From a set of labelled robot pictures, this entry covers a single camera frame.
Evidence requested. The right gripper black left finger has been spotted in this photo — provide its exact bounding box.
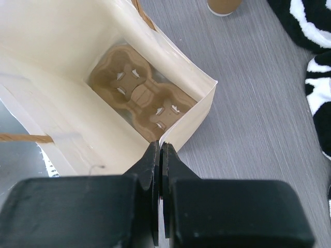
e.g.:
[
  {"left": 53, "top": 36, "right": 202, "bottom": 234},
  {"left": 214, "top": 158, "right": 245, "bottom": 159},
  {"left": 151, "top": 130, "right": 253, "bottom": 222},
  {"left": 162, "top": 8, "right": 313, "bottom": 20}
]
[{"left": 1, "top": 142, "right": 160, "bottom": 247}]

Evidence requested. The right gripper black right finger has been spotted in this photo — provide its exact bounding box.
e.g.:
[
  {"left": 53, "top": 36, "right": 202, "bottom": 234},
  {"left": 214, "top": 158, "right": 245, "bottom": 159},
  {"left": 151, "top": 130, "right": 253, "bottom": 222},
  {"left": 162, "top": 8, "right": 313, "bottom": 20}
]
[{"left": 160, "top": 143, "right": 314, "bottom": 247}]

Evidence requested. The single brown cardboard cup carrier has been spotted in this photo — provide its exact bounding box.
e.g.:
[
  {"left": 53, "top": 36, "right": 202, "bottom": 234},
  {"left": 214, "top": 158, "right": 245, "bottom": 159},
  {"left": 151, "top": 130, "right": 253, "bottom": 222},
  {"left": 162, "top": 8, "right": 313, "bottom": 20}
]
[{"left": 89, "top": 45, "right": 197, "bottom": 142}]

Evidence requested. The brown paper bag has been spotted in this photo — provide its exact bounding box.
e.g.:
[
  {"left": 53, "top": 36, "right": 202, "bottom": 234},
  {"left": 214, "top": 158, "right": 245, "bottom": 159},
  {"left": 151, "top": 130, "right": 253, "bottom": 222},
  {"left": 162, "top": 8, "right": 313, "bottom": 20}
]
[{"left": 1, "top": 1, "right": 217, "bottom": 176}]

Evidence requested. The single brown paper cup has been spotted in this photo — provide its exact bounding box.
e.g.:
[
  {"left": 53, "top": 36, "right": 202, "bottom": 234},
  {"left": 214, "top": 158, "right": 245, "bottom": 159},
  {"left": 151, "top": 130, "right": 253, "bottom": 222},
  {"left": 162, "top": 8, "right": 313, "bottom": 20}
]
[{"left": 207, "top": 0, "right": 242, "bottom": 17}]

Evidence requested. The zebra print pillow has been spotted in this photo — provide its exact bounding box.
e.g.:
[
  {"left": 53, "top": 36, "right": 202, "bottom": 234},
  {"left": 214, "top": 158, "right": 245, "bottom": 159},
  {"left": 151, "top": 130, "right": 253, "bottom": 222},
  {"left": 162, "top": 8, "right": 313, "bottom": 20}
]
[{"left": 266, "top": 0, "right": 331, "bottom": 207}]

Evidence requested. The white slotted cable duct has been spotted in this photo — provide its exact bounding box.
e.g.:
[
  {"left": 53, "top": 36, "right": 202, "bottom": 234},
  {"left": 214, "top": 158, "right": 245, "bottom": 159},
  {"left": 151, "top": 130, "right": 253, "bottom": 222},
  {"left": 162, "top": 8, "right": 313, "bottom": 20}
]
[{"left": 40, "top": 149, "right": 60, "bottom": 178}]

